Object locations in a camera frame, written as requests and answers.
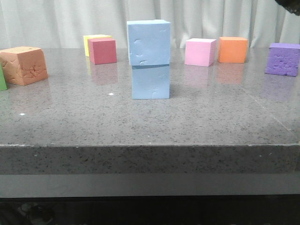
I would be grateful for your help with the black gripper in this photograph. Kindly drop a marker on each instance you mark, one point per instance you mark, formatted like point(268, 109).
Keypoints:
point(292, 6)

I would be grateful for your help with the dented terracotta foam cube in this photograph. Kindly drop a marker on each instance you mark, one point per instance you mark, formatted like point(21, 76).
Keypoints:
point(23, 65)

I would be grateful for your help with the dark red foam cube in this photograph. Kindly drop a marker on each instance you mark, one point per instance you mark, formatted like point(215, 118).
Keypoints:
point(102, 50)

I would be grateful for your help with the pink foam cube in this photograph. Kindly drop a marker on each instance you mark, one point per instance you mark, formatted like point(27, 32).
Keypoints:
point(200, 52)

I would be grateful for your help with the orange foam cube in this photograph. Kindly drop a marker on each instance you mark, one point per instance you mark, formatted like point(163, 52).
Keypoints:
point(232, 49)

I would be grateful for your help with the textured light blue foam cube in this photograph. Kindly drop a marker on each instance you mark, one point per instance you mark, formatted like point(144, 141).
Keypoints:
point(149, 42)

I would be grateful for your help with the grey pleated curtain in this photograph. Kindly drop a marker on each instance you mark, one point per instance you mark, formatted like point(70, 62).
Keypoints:
point(63, 23)

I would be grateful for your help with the dented purple foam cube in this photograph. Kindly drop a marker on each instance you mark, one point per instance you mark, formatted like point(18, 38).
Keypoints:
point(283, 59)

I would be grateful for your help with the green foam cube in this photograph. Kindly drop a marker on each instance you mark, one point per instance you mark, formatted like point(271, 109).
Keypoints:
point(3, 85)

